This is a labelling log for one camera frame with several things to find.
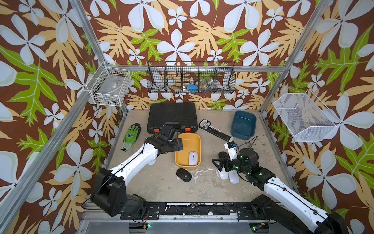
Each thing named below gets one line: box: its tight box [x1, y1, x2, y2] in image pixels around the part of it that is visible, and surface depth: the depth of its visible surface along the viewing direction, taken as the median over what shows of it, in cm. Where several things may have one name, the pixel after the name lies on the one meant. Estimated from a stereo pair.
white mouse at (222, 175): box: [215, 168, 229, 180], surface depth 87 cm
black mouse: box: [176, 168, 193, 182], surface depth 87 cm
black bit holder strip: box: [198, 118, 234, 142], surface depth 110 cm
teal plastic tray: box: [230, 110, 257, 141], surface depth 113 cm
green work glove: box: [120, 122, 142, 152], surface depth 106 cm
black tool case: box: [147, 102, 199, 135], surface depth 107 cm
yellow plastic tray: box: [174, 133, 202, 169], surface depth 96 cm
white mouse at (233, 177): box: [227, 169, 240, 185], surface depth 85 cm
